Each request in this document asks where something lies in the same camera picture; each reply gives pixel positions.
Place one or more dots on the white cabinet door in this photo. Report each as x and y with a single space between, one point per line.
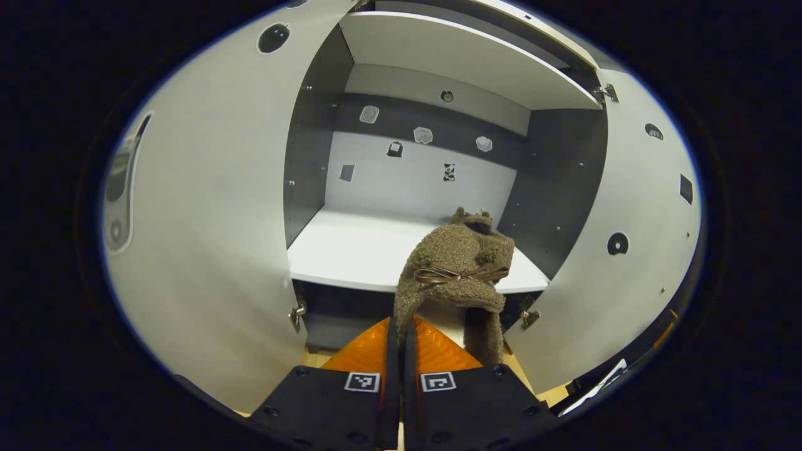
219 219
626 294

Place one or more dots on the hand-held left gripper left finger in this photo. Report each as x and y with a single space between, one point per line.
391 376

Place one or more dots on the white shoe cabinet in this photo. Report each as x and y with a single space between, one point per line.
363 244

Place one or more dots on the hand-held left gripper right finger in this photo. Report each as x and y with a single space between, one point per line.
410 376

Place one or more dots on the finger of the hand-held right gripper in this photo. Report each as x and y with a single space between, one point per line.
665 329

